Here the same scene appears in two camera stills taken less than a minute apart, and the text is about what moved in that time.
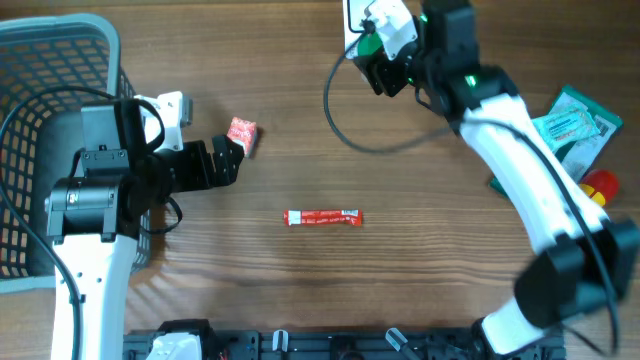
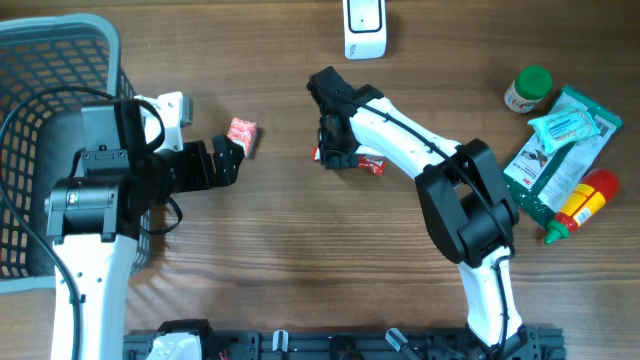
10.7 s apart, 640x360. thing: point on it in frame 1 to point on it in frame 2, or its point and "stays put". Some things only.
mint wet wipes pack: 564,125 stays put
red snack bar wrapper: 324,218 to 371,163
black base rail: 274,344 stays put
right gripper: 376,67 to 330,158
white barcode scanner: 354,16 stays put
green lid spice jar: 369,44 to 530,84
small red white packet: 244,133 stays put
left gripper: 227,171 stays put
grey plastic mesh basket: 50,66 stays put
